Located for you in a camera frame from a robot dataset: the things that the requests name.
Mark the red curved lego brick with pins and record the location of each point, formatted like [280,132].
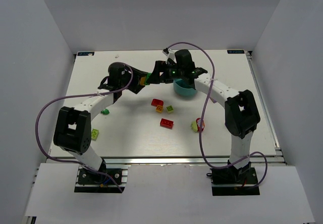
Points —
[156,102]

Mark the teal round divided container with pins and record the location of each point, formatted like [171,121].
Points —
[182,89]

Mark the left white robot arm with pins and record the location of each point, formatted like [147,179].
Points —
[73,127]

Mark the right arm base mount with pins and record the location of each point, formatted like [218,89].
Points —
[223,183]

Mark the left corner label sticker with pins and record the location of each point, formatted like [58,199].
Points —
[85,53]

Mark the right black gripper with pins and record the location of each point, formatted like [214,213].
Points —
[161,72]

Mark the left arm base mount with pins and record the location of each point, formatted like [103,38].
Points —
[89,182]

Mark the dark green small lego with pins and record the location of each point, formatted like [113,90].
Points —
[105,112]

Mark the red rectangular lego brick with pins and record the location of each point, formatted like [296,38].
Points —
[166,123]

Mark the lime green lego brick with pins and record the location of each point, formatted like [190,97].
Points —
[94,134]

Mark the corner label sticker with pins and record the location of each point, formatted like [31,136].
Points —
[85,53]
[235,51]

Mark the small orange lego brick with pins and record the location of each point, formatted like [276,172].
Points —
[159,108]

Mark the light green small lego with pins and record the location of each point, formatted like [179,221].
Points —
[170,109]

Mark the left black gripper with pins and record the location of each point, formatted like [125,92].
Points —
[138,80]

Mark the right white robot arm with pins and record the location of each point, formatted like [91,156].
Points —
[241,112]

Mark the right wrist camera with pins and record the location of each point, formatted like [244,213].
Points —
[170,55]

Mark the red flower lego piece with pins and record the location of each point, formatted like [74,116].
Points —
[200,124]

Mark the green lego plate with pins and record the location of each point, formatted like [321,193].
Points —
[147,79]

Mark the right corner label sticker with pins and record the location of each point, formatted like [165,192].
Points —
[235,51]

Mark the yellow rounded lego brick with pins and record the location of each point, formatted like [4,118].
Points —
[142,81]

